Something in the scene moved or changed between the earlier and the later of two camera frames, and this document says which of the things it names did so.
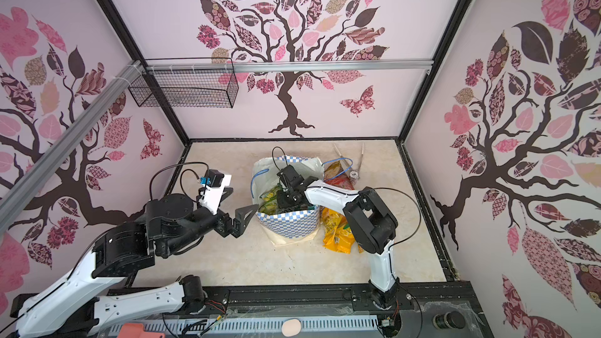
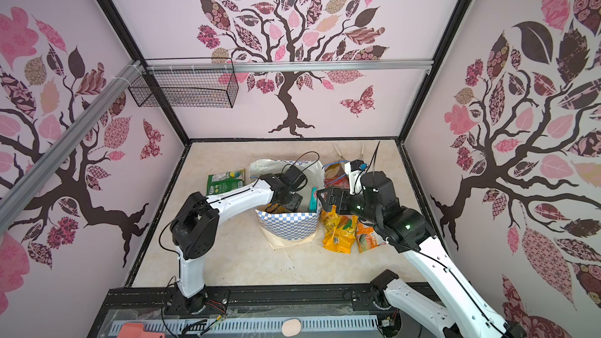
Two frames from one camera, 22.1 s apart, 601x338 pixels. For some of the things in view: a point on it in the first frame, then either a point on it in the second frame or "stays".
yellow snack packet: x=338 y=235 stays
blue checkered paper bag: x=291 y=227 stays
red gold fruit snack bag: x=341 y=181 stays
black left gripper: x=239 y=224 → x=294 y=204
